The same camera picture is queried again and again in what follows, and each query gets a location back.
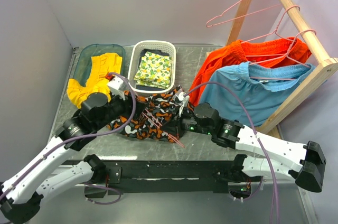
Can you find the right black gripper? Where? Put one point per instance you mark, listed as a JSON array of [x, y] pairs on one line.
[[174, 127]]

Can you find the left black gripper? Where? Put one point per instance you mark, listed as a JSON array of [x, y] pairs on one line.
[[128, 104]]

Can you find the pink wire hanger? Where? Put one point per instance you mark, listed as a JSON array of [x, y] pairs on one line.
[[239, 14], [154, 120]]

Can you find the camouflage patterned shorts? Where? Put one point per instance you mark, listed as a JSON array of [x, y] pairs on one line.
[[160, 105]]

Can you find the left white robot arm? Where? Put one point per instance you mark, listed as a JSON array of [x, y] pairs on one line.
[[23, 194]]

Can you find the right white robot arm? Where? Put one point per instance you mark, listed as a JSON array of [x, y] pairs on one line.
[[263, 155]]

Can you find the yellow shorts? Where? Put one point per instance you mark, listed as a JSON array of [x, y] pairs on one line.
[[97, 80]]

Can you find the light blue shorts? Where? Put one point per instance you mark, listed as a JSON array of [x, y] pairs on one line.
[[250, 93]]

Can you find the orange shorts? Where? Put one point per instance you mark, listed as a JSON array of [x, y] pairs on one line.
[[271, 54]]

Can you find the teal plastic bin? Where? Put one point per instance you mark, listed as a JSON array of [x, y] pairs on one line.
[[83, 66]]

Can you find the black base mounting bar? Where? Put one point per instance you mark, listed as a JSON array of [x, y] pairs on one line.
[[172, 176]]

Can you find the lemon print folded cloth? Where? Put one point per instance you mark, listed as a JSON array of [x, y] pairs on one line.
[[154, 69]]

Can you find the white plastic basket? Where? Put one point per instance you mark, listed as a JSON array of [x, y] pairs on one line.
[[152, 67]]

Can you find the wooden clothes rack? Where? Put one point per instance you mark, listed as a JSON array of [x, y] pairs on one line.
[[327, 66]]

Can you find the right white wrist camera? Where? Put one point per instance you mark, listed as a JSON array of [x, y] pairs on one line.
[[182, 99]]

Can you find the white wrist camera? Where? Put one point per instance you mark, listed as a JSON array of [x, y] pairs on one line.
[[117, 85], [182, 99]]

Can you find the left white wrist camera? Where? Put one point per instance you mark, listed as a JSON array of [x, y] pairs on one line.
[[117, 85]]

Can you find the aluminium rail frame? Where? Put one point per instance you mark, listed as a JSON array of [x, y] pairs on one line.
[[176, 207]]

